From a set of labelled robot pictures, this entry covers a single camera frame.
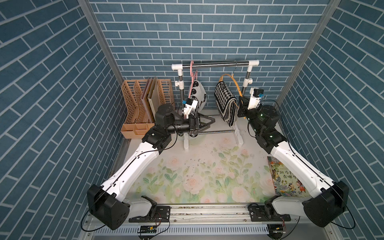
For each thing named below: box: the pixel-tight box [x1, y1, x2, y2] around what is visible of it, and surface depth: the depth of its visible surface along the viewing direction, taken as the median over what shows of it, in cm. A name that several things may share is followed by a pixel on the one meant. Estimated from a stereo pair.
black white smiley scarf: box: [190, 80, 207, 116], surface depth 92 cm
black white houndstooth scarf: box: [214, 81, 238, 128], surface depth 88 cm
